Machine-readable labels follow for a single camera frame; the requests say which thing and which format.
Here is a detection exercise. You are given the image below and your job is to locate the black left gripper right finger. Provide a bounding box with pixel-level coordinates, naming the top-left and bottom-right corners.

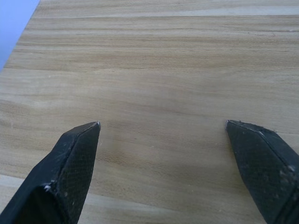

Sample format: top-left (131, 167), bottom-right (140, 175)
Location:
top-left (225, 119), bottom-right (299, 224)

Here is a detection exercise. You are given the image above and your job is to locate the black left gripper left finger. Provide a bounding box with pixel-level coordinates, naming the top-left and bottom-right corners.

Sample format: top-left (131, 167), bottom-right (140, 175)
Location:
top-left (0, 120), bottom-right (102, 224)

